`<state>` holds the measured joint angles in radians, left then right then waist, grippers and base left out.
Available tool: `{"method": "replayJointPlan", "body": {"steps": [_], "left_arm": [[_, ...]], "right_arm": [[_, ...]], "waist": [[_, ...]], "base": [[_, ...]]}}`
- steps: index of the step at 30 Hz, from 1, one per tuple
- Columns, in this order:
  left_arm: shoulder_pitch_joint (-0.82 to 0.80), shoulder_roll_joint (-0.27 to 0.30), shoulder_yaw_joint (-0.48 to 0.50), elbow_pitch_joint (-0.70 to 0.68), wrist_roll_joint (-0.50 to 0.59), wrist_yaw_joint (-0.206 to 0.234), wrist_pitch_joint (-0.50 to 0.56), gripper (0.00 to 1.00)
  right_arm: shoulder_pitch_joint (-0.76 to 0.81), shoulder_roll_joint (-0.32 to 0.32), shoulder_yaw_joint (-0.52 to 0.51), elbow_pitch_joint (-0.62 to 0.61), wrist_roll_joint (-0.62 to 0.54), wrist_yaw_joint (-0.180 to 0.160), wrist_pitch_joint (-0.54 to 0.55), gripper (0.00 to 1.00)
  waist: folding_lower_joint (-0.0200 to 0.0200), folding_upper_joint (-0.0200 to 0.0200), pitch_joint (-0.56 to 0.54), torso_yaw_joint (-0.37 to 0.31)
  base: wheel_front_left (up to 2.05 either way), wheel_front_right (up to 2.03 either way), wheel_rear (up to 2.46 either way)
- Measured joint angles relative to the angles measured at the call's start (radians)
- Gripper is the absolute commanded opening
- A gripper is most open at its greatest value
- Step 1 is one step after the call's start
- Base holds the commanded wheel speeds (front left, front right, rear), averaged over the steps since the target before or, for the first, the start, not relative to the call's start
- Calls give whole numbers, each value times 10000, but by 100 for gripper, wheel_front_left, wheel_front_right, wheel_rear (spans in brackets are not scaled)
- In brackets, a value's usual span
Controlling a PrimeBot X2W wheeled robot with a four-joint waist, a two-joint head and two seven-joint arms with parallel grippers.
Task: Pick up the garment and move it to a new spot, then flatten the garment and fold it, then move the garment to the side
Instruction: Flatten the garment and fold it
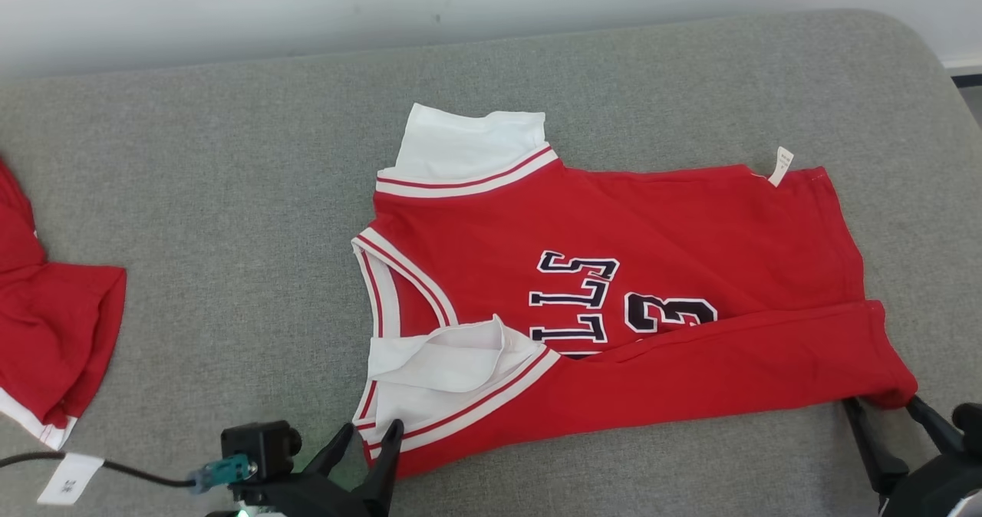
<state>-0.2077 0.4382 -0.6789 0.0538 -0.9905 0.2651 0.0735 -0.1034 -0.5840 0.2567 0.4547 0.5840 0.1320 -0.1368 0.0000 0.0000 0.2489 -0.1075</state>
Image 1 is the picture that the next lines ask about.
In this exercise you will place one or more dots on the white wall baseboard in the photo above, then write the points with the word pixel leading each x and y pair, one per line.
pixel 965 64

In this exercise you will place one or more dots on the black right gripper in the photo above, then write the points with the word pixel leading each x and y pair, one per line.
pixel 944 490

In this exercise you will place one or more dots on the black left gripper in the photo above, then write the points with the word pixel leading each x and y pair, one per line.
pixel 299 498

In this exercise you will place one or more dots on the red white basketball jersey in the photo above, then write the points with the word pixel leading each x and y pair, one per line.
pixel 690 241

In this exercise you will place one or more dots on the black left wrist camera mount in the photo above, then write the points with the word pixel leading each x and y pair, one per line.
pixel 261 440

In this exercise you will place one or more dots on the red shorts with white trim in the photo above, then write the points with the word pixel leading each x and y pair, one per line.
pixel 46 325

